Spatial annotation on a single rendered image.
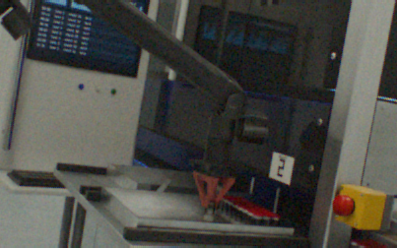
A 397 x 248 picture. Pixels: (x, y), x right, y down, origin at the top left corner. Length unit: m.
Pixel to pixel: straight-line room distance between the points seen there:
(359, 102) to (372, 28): 0.15
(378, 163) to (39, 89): 1.12
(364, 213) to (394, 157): 0.19
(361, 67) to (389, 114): 0.13
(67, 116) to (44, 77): 0.15
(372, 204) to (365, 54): 0.29
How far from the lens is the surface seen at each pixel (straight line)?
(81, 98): 1.95
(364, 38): 1.16
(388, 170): 1.24
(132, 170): 1.66
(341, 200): 1.09
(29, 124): 1.91
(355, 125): 1.16
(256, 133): 1.24
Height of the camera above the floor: 1.16
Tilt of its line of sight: 3 degrees down
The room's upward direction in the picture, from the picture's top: 10 degrees clockwise
